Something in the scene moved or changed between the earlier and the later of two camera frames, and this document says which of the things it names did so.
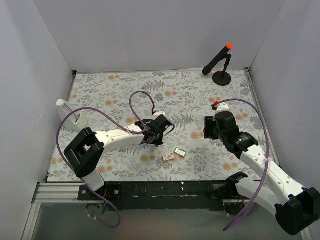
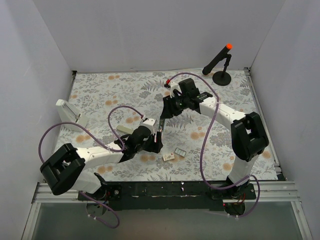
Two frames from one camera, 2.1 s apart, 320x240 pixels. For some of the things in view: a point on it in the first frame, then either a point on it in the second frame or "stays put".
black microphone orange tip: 207,69 stays put
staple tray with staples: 180,152 stays put
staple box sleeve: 168,156 stays put
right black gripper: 208,127 to 167,107
